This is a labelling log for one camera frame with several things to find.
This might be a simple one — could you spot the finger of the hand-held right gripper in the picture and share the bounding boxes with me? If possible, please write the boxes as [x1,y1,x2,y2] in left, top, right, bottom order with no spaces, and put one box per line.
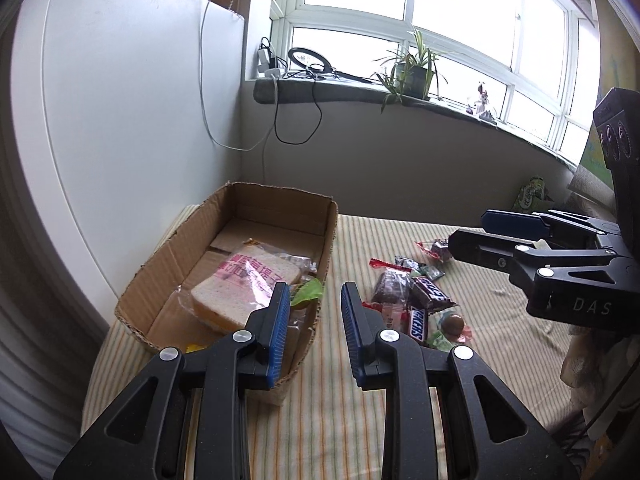
[481,209,623,252]
[447,228,620,302]

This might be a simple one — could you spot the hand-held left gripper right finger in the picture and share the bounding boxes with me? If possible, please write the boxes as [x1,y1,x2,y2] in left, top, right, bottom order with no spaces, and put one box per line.
[341,281,583,480]

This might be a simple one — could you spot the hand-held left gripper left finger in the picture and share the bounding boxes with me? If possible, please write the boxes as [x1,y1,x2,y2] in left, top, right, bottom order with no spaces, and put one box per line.
[52,281,292,480]

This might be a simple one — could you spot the dark cake packet red ends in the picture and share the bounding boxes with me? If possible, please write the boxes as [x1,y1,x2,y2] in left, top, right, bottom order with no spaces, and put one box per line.
[415,239,453,264]

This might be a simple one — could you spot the nut cake clear packet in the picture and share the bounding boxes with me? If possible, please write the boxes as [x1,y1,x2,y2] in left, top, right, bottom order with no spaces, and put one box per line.
[372,269,414,306]

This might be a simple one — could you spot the brown chocolate bar wrapper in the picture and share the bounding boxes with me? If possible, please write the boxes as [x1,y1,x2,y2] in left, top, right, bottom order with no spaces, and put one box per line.
[407,307,431,346]
[410,277,457,311]

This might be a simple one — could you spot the green candy clear wrapper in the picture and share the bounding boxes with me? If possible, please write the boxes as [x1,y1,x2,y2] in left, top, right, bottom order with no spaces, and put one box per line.
[426,327,458,352]

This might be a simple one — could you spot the brown cardboard box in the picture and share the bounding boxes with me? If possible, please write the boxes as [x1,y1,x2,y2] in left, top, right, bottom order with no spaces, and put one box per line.
[115,181,339,406]

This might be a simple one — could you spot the green patterned bag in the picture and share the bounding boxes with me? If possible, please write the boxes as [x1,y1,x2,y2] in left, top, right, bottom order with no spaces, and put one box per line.
[511,176,549,213]

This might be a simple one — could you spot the pink white snack packet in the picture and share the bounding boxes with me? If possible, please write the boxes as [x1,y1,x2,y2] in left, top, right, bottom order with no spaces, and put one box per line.
[362,302,411,332]

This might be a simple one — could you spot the sliced bread clear packet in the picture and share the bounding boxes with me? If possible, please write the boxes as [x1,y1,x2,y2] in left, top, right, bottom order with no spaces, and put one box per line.
[176,240,318,337]

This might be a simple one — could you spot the brown ball candy clear wrapper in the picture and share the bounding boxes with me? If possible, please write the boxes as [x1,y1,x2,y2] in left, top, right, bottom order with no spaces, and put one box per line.
[440,310,474,344]

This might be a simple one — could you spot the small figurine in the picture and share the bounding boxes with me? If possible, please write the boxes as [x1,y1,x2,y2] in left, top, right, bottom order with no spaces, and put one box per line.
[467,81,499,122]

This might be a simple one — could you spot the striped tablecloth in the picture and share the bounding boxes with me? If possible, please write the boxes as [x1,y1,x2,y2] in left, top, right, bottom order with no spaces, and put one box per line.
[80,205,621,480]

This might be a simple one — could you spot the potted spider plant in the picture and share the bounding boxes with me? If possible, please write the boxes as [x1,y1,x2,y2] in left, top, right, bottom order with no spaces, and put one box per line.
[372,27,451,114]

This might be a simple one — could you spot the grey stone windowsill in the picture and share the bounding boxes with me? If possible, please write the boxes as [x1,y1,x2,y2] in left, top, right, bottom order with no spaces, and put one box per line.
[252,76,577,171]

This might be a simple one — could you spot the white power strip with chargers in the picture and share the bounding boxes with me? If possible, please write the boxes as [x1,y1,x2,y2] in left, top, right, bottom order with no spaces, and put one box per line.
[257,37,287,80]

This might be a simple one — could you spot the white wardrobe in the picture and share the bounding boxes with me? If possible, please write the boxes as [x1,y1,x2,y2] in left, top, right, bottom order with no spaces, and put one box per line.
[10,0,247,321]

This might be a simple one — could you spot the colourful wall map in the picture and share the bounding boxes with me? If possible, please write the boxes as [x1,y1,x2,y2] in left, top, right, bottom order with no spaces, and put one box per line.
[567,127,615,194]

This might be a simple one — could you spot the white window frame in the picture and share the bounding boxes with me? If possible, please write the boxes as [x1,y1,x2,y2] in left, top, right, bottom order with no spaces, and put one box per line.
[270,0,602,157]

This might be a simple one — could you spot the black cable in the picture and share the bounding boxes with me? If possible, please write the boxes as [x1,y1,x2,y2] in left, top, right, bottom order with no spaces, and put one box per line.
[272,77,324,145]

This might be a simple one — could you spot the white cable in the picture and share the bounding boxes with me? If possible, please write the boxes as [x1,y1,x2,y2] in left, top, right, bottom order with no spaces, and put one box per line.
[199,0,279,183]

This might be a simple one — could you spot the black ring light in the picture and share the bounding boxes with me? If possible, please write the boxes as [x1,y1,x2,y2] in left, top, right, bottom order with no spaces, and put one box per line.
[287,47,373,84]

